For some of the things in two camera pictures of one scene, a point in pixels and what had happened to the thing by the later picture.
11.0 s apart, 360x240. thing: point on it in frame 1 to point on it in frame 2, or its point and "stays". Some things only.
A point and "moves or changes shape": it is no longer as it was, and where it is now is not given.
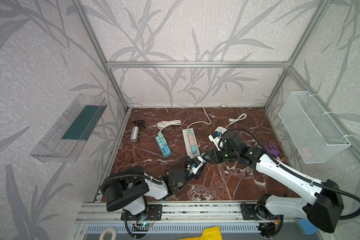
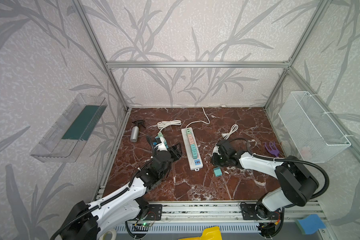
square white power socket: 221,129 moves or changes shape
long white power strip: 188,147 stays
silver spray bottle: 135,130 stays
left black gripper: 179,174 to 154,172
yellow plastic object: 211,233 stays
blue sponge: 306,227 stays
